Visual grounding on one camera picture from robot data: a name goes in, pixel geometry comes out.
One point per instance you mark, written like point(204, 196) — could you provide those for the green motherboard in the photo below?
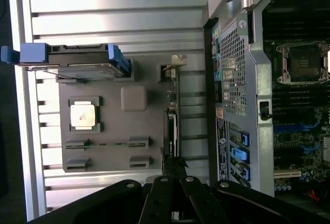
point(288, 136)

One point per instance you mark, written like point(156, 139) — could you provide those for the silver CPU chip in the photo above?
point(82, 115)

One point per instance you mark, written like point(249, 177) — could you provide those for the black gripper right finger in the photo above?
point(203, 203)

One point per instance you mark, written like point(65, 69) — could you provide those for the open grey PC case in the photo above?
point(257, 66)

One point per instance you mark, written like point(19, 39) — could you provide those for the hard disk in blue caddy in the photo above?
point(77, 66)

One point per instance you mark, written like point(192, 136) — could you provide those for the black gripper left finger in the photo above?
point(154, 203)

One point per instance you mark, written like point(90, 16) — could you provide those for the blue slot latch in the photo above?
point(245, 138)
point(239, 154)
point(246, 173)

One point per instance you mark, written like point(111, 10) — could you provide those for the grey plastic parts rack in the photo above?
point(116, 131)

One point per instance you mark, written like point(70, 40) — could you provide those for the long blue expansion slot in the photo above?
point(296, 128)

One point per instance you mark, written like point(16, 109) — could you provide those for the white expansion slot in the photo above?
point(287, 173)

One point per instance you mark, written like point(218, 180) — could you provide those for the CPU socket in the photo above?
point(301, 61)

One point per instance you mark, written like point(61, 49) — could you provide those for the silver chipset heatsink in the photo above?
point(327, 146)

